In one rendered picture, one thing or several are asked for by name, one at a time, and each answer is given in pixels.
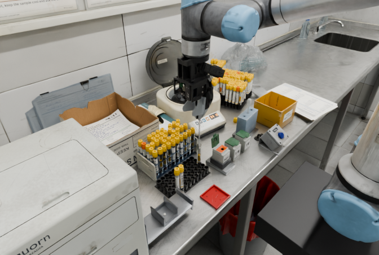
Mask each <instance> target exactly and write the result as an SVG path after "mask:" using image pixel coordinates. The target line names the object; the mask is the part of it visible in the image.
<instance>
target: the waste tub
mask: <svg viewBox="0 0 379 255"><path fill-rule="evenodd" d="M297 102H298V101H297V100H294V99H291V98H289V97H286V96H283V95H281V94H278V93H276V92H273V91H270V92H268V93H267V94H265V95H263V96H261V97H259V98H258V99H256V100H254V108H255V109H258V114H257V121H256V122H257V123H259V124H261V125H264V126H266V127H268V128H272V127H273V126H274V125H275V124H278V125H279V126H280V127H281V128H283V127H285V126H286V125H287V124H289V123H290V122H291V121H293V117H294V113H295V110H296V106H297Z"/></svg>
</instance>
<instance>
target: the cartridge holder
mask: <svg viewBox="0 0 379 255"><path fill-rule="evenodd" d="M206 163H207V164H208V165H210V166H212V167H213V168H215V169H217V170H218V171H220V172H222V173H223V174H225V175H227V174H228V173H229V172H230V171H231V170H232V169H233V168H234V167H235V164H234V163H232V162H231V157H230V158H229V159H228V160H227V161H225V162H224V163H223V164H222V163H221V162H219V161H217V160H215V159H213V158H212V156H210V157H209V158H208V159H207V160H206Z"/></svg>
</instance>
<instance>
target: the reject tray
mask: <svg viewBox="0 0 379 255"><path fill-rule="evenodd" d="M230 197H231V195H229V194H228V193H226V192H225V191H223V190H222V189H221V188H219V187H218V186H216V185H215V184H213V185H212V186H211V187H210V188H208V189H207V190H206V191H205V192H204V193H203V194H201V195H200V198H201V199H203V200H204V201H205V202H206V203H208V204H209V205H210V206H212V207H213V208H214V209H216V210H217V209H219V208H220V207H221V206H222V205H223V204H224V203H225V202H226V201H227V200H228V199H229V198H230Z"/></svg>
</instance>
